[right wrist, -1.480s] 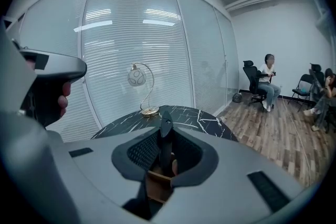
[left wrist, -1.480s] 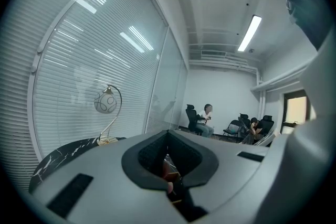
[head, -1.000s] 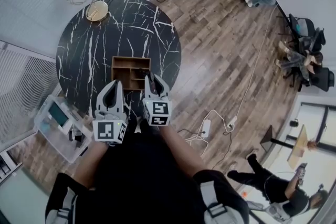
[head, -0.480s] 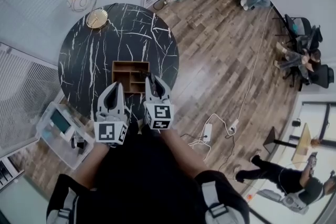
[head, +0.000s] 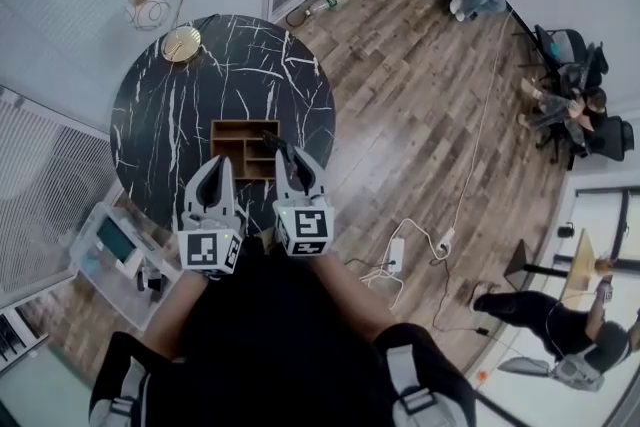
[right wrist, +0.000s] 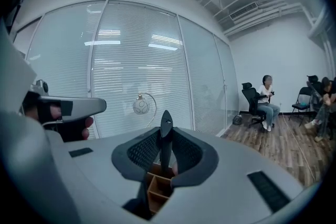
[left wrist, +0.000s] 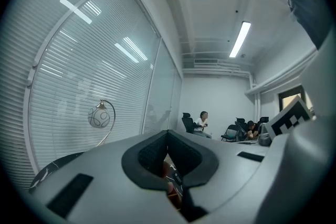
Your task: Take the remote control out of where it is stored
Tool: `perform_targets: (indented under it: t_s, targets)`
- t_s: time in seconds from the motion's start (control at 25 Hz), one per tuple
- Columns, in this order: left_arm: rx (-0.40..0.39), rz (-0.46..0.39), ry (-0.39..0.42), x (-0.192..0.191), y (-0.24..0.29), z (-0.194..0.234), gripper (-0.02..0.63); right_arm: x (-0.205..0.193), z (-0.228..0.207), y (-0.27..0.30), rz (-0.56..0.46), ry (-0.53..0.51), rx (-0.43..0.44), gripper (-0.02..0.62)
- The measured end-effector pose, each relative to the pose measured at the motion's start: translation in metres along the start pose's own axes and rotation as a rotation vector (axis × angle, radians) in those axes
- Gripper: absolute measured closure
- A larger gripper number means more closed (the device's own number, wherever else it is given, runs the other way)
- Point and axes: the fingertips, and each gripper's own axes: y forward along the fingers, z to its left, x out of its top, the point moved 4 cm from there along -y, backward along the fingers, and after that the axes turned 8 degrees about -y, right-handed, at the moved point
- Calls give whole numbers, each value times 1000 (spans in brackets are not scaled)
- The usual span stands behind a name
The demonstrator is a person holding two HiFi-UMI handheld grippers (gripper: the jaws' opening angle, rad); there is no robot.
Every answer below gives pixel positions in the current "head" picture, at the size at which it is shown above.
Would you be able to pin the white low cabinet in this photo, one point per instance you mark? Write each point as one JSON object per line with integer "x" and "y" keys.
{"x": 15, "y": 340}

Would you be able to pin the white power socket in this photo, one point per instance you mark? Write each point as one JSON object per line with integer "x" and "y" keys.
{"x": 446, "y": 239}

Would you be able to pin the person's shoe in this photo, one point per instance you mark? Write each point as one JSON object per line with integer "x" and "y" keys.
{"x": 267, "y": 237}

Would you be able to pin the clear plastic bin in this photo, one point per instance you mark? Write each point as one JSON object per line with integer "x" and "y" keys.
{"x": 110, "y": 287}

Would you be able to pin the wooden compartment tray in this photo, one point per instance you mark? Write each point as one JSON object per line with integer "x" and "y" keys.
{"x": 227, "y": 147}

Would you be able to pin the black folding chair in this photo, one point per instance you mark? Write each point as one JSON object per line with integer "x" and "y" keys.
{"x": 570, "y": 45}

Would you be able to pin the small black object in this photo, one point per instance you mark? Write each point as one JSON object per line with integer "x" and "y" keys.
{"x": 275, "y": 141}

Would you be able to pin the black floor stand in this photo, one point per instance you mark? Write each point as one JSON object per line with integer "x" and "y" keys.
{"x": 517, "y": 265}

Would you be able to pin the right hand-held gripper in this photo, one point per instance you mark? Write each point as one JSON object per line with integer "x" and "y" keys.
{"x": 307, "y": 227}

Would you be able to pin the small orange object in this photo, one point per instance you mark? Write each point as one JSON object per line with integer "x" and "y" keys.
{"x": 482, "y": 376}

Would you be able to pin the gold desk lamp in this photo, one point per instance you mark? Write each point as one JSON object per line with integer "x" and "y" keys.
{"x": 182, "y": 44}

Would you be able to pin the black office chair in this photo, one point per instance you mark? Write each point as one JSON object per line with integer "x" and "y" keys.
{"x": 617, "y": 140}

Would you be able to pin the clear plastic bottle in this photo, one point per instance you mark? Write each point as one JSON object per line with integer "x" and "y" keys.
{"x": 327, "y": 3}

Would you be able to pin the person's black clothing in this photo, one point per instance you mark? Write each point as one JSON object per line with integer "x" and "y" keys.
{"x": 280, "y": 340}

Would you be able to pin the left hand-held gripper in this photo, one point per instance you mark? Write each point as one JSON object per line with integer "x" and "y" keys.
{"x": 202, "y": 251}

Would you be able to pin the person's right forearm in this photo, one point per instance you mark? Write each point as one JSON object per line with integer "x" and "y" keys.
{"x": 350, "y": 295}

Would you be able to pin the person's left forearm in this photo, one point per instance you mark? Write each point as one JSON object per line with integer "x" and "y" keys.
{"x": 175, "y": 310}

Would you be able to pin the wooden board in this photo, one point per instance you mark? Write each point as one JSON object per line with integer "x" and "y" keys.
{"x": 582, "y": 265}

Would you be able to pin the small black wall device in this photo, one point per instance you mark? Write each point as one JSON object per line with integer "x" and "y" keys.
{"x": 566, "y": 230}

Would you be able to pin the black marble round table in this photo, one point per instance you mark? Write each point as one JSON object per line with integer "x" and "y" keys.
{"x": 160, "y": 115}

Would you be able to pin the white tablet device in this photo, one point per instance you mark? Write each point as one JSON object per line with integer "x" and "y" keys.
{"x": 115, "y": 237}

